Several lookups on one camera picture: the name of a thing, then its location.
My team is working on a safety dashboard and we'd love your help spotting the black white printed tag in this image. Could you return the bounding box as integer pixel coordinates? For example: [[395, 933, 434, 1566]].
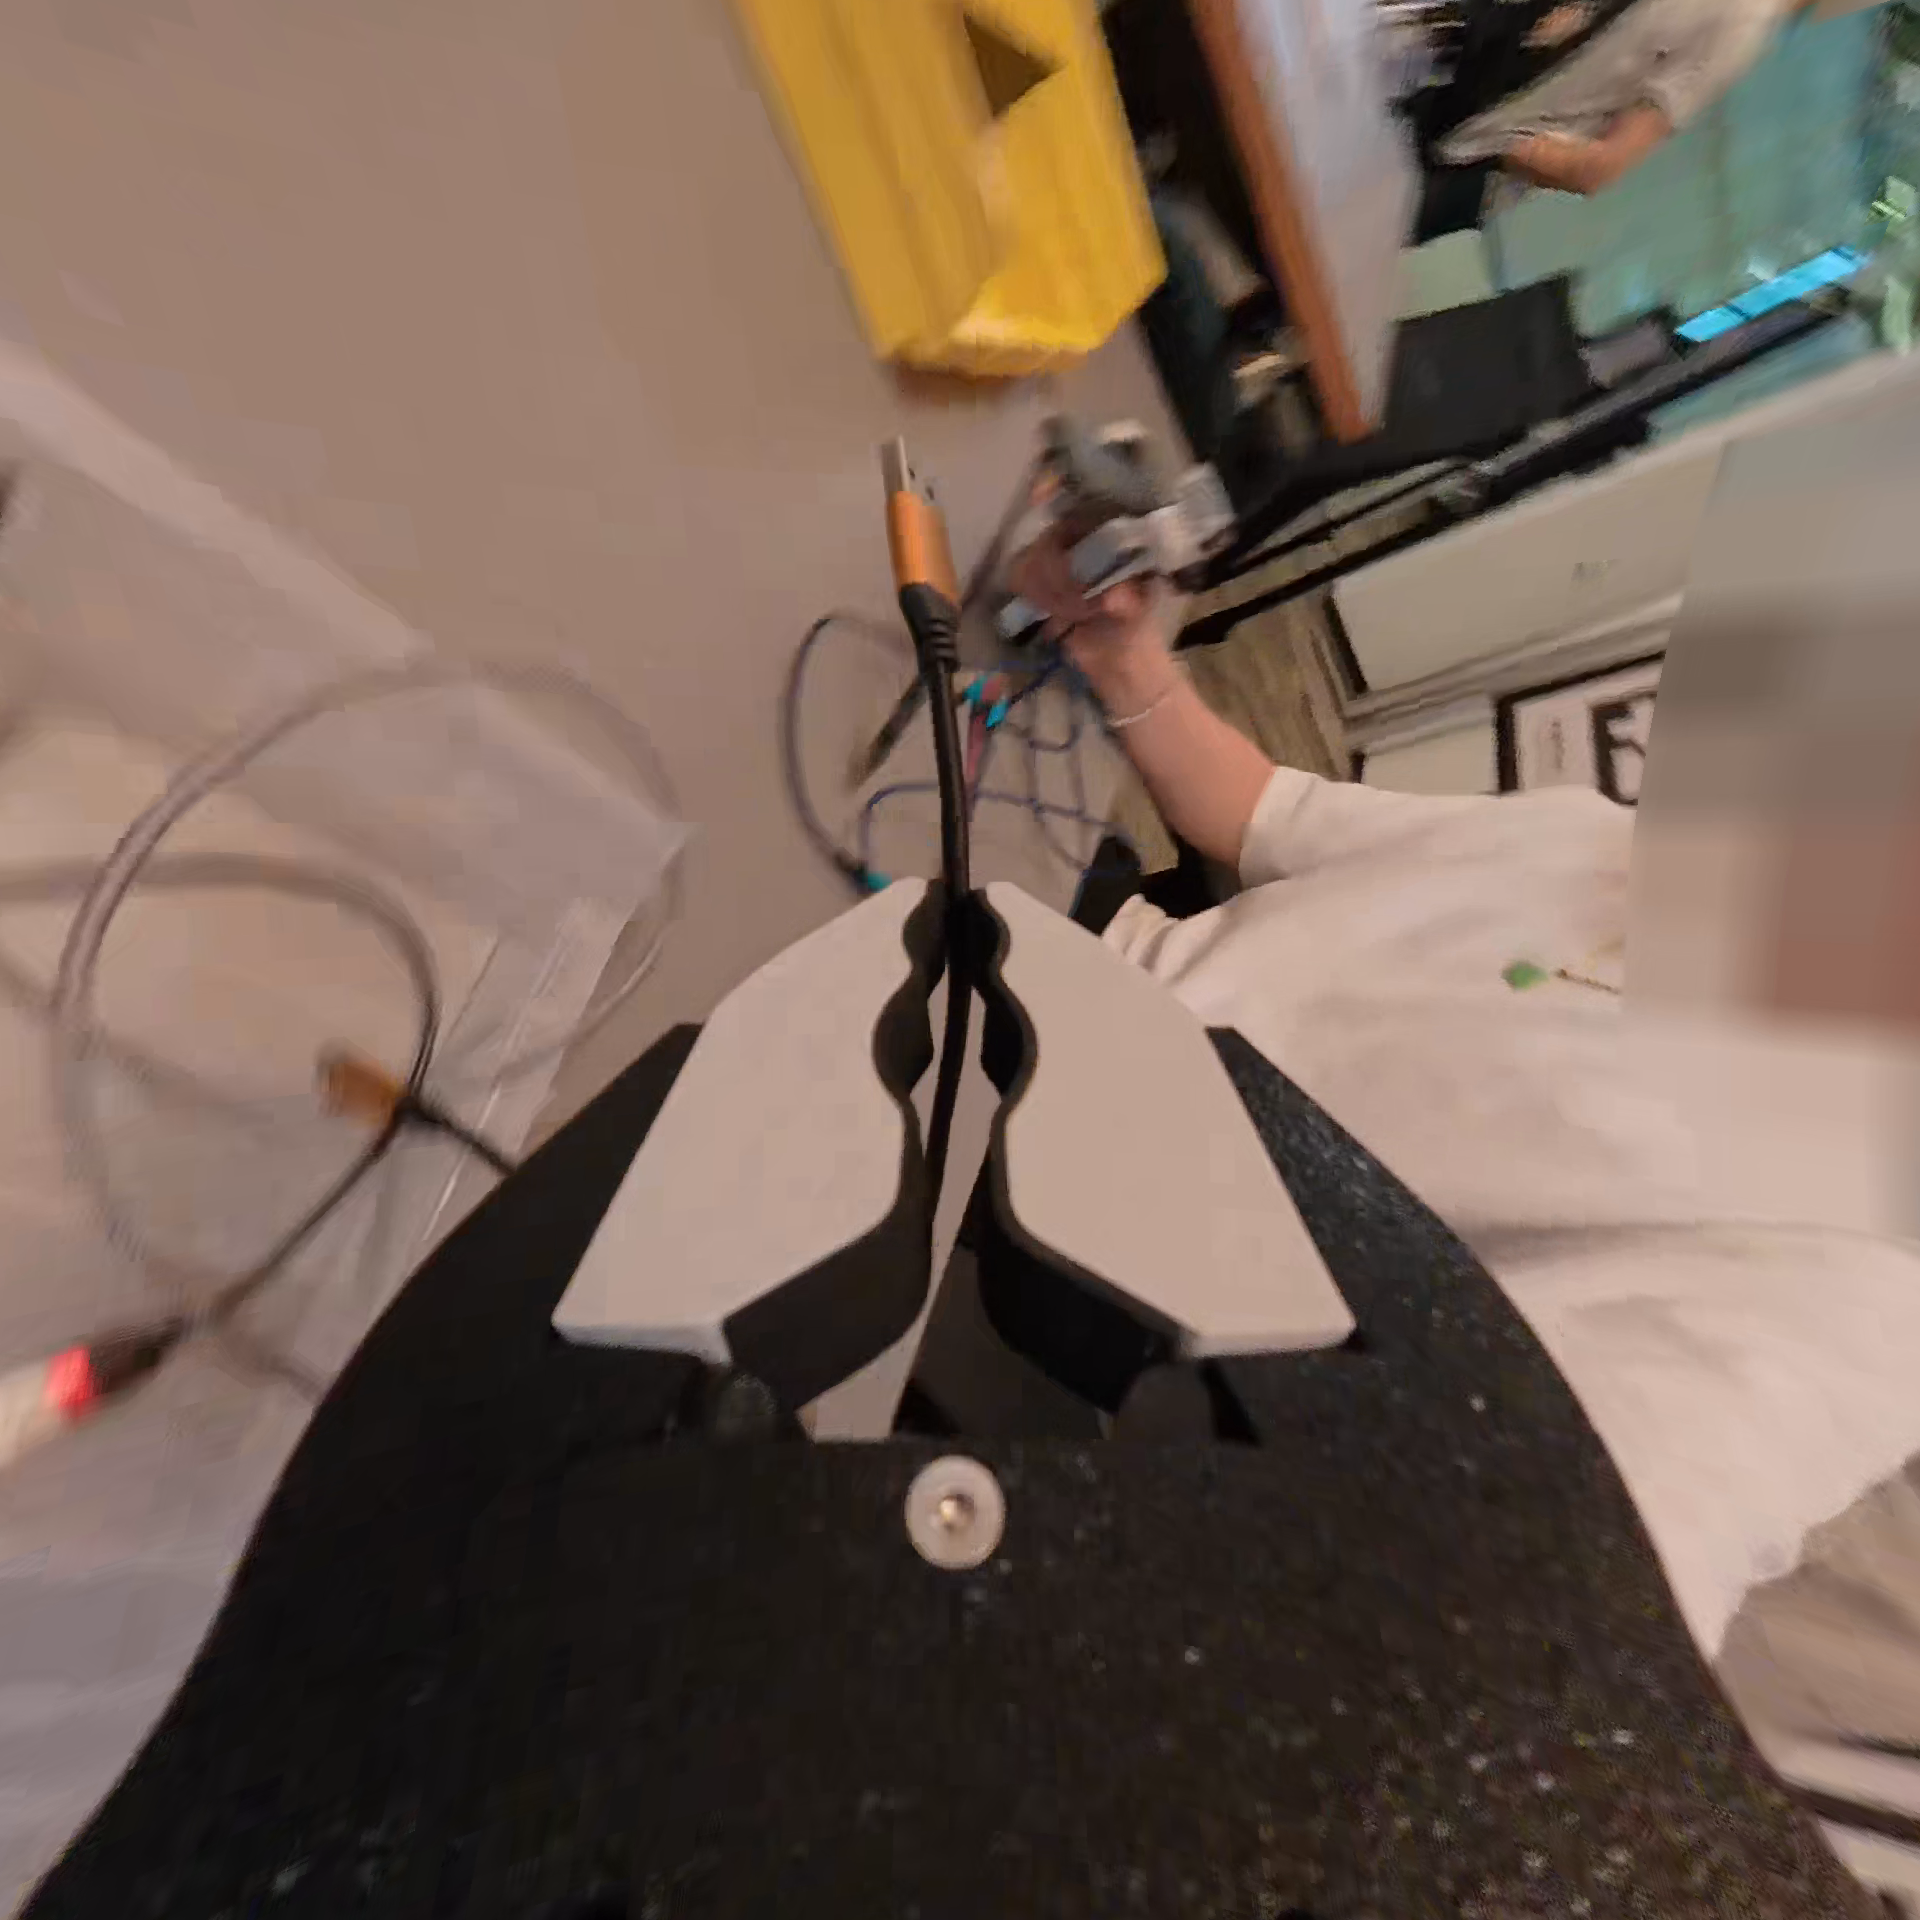
[[1495, 656, 1669, 807]]

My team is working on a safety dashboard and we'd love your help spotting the clear plastic bin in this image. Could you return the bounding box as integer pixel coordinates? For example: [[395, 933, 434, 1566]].
[[0, 341, 694, 1359]]

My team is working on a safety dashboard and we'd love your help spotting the person's right hand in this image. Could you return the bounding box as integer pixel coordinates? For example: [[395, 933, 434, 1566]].
[[1017, 526, 1182, 710]]

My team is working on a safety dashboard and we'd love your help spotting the person's right forearm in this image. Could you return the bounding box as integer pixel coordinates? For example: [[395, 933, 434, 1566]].
[[1116, 661, 1278, 871]]

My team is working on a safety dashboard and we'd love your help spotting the thin blue braided cable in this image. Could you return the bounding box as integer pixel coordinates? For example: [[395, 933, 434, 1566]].
[[858, 656, 1144, 890]]

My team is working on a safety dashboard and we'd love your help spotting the black bin divider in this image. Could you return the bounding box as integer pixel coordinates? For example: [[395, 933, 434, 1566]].
[[957, 5, 1070, 118]]

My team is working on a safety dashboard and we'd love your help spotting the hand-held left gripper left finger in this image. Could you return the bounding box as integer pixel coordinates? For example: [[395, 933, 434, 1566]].
[[548, 877, 964, 1412]]

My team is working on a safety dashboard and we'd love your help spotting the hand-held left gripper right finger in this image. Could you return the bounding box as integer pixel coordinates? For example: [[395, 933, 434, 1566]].
[[975, 882, 1360, 1412]]

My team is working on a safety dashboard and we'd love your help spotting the yellow plastic bin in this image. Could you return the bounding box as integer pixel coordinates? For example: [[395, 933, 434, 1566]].
[[731, 0, 1172, 380]]

